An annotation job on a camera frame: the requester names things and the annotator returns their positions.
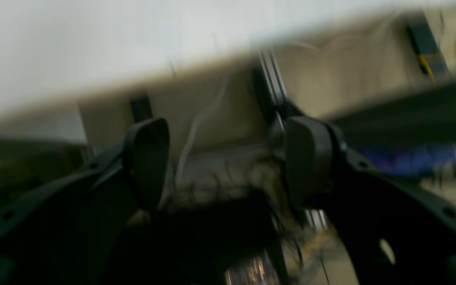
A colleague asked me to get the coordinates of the white aluminium rail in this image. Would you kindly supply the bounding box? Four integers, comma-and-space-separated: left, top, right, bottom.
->
252, 49, 328, 232

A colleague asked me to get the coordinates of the white cable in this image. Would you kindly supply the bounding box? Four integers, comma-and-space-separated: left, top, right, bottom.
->
175, 75, 228, 186

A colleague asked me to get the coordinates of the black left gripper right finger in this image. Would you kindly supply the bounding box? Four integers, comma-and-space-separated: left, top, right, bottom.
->
284, 116, 456, 285

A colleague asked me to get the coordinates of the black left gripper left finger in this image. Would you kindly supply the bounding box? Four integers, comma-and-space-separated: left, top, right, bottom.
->
0, 118, 170, 285

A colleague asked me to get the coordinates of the black power strip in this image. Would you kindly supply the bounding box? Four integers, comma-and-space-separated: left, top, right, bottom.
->
405, 15, 448, 76

